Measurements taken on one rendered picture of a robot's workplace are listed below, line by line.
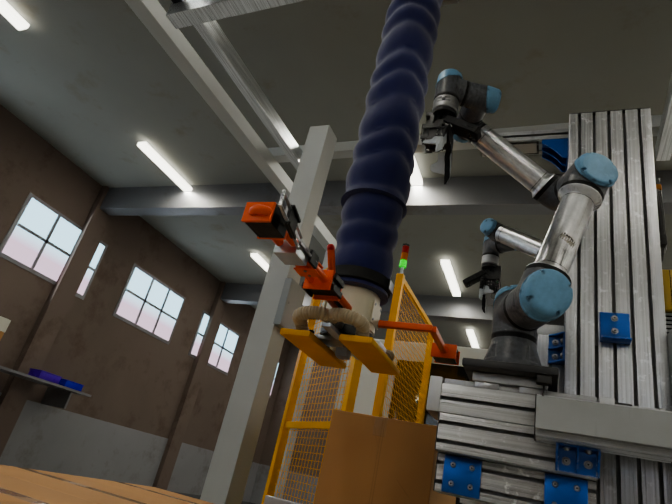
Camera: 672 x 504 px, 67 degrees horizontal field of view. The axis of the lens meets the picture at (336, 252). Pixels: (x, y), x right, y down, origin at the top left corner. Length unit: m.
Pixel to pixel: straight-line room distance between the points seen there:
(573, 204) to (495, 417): 0.60
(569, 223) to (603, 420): 0.51
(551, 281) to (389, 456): 0.91
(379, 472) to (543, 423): 0.84
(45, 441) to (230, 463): 5.45
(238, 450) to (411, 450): 1.27
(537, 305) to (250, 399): 2.00
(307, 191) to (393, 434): 1.96
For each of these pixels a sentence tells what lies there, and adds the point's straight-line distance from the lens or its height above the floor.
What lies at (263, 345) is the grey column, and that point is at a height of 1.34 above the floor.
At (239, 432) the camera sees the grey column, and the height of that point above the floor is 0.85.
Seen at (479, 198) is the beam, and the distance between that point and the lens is 5.48.
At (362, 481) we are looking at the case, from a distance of 1.93.
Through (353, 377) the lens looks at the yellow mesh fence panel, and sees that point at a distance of 2.82.
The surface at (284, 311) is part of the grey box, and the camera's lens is 3.02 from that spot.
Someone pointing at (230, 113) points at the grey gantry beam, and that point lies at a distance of 4.17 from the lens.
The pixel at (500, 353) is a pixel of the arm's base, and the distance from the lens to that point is 1.38.
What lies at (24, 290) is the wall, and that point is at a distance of 7.58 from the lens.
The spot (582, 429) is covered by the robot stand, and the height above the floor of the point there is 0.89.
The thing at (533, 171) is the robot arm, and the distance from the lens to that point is 1.68.
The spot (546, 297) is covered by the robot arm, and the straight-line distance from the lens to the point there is 1.30.
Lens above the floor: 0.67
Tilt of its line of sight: 25 degrees up
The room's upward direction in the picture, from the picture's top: 13 degrees clockwise
